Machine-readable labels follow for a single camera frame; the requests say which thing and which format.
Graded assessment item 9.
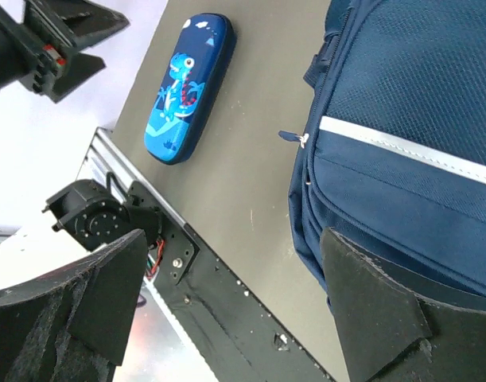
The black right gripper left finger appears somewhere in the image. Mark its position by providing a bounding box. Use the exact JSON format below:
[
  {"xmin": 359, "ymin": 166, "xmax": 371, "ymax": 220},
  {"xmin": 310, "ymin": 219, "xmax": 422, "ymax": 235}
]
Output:
[{"xmin": 0, "ymin": 229, "xmax": 147, "ymax": 381}]

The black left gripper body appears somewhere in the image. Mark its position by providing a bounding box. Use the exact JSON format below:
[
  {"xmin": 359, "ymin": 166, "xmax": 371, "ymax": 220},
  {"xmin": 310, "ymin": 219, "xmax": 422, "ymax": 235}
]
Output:
[{"xmin": 0, "ymin": 6, "xmax": 67, "ymax": 95}]

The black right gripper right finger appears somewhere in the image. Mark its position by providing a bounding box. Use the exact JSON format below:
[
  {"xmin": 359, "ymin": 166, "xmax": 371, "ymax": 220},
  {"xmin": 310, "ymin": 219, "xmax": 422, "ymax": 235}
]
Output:
[{"xmin": 321, "ymin": 228, "xmax": 486, "ymax": 381}]

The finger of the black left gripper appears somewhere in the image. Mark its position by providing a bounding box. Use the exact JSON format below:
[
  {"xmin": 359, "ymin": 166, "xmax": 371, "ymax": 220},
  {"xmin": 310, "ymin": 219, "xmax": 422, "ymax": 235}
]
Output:
[
  {"xmin": 31, "ymin": 53, "xmax": 106, "ymax": 103},
  {"xmin": 23, "ymin": 0, "xmax": 130, "ymax": 50}
]

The blue dinosaur pencil case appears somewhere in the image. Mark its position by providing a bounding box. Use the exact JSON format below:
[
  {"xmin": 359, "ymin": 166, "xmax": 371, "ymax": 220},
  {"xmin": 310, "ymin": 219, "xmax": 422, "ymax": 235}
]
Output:
[{"xmin": 144, "ymin": 13, "xmax": 236, "ymax": 166}]

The navy blue student backpack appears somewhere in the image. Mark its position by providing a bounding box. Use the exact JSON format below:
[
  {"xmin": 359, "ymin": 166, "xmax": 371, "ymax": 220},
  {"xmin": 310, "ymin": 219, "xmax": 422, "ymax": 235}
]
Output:
[{"xmin": 282, "ymin": 1, "xmax": 486, "ymax": 297}]

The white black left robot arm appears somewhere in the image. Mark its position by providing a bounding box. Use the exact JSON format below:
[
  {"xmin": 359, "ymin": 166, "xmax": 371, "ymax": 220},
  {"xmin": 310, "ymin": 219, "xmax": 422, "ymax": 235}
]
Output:
[{"xmin": 0, "ymin": 1, "xmax": 162, "ymax": 251}]

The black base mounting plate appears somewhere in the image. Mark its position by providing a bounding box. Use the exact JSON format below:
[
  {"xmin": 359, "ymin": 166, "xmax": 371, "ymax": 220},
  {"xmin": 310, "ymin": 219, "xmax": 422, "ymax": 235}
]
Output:
[{"xmin": 128, "ymin": 181, "xmax": 332, "ymax": 381}]

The aluminium frame rail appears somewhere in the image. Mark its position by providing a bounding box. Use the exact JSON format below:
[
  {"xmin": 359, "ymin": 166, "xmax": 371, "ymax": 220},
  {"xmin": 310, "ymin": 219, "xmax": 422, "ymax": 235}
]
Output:
[{"xmin": 76, "ymin": 127, "xmax": 186, "ymax": 228}]

